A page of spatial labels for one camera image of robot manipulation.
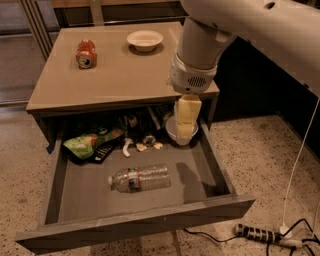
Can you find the metal window railing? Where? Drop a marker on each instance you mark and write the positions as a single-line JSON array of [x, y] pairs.
[[81, 13]]

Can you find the dark green snack bag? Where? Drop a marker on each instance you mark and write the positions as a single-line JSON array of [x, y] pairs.
[[160, 114]]

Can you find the cream bowl on counter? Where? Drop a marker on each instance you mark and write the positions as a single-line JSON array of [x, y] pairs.
[[145, 40]]

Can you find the white plastic toy mushroom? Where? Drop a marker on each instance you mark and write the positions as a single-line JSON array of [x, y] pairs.
[[127, 143]]

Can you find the orange soda can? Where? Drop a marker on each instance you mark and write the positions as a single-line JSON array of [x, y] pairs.
[[86, 54]]

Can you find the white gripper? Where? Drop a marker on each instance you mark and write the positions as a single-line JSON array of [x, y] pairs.
[[190, 79]]

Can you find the clear plastic water bottle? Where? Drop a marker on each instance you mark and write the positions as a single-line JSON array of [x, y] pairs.
[[139, 179]]

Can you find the beige side table cabinet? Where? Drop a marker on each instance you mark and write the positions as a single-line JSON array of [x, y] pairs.
[[122, 77]]

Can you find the black white power strip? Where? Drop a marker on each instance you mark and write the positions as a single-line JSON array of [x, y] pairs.
[[256, 234]]

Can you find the black can in drawer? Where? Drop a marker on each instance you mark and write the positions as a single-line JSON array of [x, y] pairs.
[[149, 140]]

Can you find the black snack bar wrapper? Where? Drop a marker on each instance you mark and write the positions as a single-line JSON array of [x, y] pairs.
[[103, 151]]

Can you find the green chip bag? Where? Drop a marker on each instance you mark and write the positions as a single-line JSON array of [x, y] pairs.
[[84, 146]]

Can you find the small beige food piece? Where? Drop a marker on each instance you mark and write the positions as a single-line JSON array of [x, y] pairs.
[[141, 147]]

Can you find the open grey wooden drawer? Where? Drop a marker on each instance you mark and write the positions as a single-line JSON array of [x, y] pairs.
[[80, 209]]

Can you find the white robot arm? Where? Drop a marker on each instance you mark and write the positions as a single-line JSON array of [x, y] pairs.
[[285, 31]]

